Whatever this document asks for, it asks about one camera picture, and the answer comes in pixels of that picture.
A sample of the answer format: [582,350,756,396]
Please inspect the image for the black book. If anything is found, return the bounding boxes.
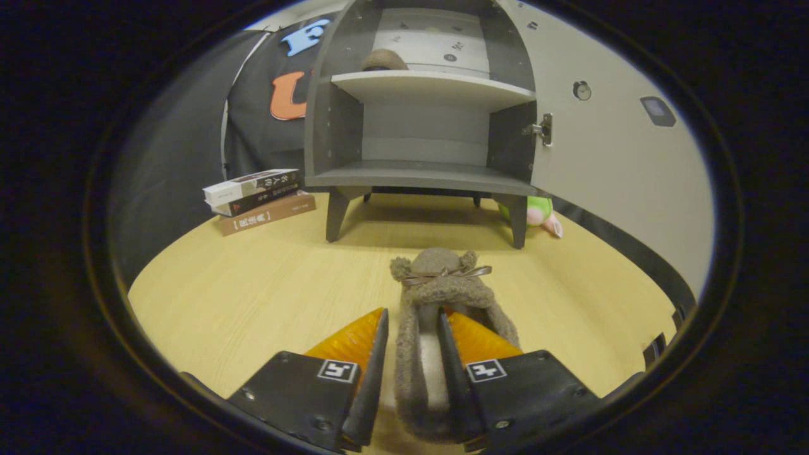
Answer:
[212,185,304,217]

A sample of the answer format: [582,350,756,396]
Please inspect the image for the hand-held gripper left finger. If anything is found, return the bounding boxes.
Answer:
[226,307,390,454]

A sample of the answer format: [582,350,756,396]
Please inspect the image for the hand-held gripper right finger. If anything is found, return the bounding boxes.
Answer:
[436,308,602,454]

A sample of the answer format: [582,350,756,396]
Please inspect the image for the brown fuzzy shoe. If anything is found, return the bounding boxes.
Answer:
[390,248,523,443]
[361,49,410,71]

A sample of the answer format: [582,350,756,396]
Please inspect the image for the silver door hinge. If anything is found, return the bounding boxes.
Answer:
[523,114,554,147]

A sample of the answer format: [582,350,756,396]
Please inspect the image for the brown book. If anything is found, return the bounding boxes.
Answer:
[219,193,317,237]

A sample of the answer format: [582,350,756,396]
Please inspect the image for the dark grey shoe cabinet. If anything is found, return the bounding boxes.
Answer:
[305,0,550,249]

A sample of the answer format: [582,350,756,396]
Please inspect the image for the green and pink plush toy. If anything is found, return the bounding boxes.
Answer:
[498,196,564,239]

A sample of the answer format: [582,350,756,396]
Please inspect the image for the black backdrop cloth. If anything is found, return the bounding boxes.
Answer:
[111,13,336,279]

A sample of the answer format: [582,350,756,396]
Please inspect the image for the light grey shoe cabinet door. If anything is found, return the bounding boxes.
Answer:
[496,0,716,329]

